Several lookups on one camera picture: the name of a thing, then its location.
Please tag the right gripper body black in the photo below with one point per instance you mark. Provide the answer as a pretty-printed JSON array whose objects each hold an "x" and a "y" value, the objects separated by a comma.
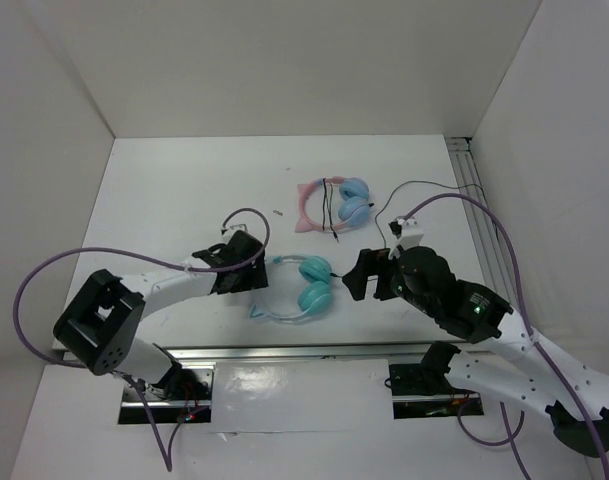
[{"x": 389, "y": 282}]

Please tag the aluminium side rail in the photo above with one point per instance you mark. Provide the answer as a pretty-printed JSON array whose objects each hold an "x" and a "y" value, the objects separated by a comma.
[{"x": 496, "y": 270}]

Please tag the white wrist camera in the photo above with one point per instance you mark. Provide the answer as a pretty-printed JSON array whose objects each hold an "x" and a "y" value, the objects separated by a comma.
[
  {"x": 408, "y": 234},
  {"x": 229, "y": 230}
]

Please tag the teal cat-ear headphones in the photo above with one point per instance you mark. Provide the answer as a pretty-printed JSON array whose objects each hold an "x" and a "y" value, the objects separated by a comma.
[{"x": 312, "y": 301}]

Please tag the pink blue cat-ear headphones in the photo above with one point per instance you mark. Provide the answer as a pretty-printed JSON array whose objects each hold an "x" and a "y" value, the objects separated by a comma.
[{"x": 353, "y": 212}]

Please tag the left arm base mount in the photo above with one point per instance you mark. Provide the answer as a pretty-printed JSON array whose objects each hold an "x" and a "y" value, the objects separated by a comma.
[{"x": 190, "y": 401}]

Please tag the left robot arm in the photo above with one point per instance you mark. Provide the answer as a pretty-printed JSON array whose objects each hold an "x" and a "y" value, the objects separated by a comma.
[{"x": 99, "y": 325}]

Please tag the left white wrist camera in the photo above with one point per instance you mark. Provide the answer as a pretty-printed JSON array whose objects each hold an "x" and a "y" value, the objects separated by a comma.
[{"x": 229, "y": 230}]

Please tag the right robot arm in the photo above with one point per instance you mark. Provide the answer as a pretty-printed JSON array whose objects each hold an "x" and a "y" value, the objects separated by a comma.
[{"x": 546, "y": 379}]

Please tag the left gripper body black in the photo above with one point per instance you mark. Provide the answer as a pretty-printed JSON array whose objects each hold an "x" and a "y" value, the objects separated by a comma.
[{"x": 248, "y": 278}]

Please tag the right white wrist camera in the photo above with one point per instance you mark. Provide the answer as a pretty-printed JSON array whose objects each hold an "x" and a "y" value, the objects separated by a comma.
[{"x": 408, "y": 234}]

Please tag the aluminium front rail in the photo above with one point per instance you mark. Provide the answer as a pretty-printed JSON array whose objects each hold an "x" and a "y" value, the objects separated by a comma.
[{"x": 299, "y": 352}]

